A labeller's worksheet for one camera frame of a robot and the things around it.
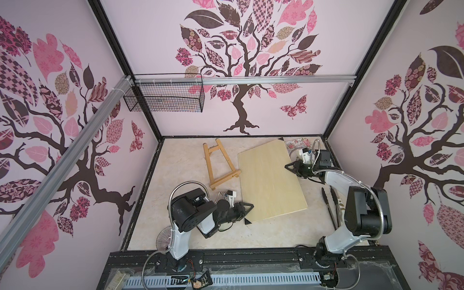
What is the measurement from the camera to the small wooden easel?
0.89 m

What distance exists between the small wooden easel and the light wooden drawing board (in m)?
0.05

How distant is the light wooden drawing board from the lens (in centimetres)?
82
